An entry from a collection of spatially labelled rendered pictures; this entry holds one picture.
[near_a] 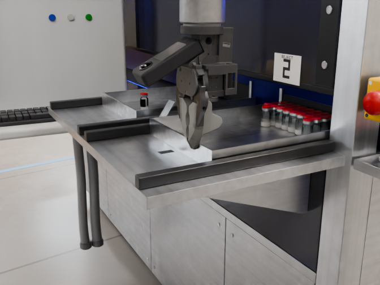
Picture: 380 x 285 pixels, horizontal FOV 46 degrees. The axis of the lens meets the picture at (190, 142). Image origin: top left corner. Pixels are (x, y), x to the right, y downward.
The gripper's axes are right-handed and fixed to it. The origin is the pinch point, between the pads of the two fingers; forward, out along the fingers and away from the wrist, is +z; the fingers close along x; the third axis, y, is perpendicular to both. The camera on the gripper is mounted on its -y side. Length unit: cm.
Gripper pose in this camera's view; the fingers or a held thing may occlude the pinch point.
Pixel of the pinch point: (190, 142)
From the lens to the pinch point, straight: 79.4
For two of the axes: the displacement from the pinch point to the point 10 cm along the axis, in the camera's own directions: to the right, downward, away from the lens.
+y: 8.8, -1.3, 4.5
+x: -4.7, -2.5, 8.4
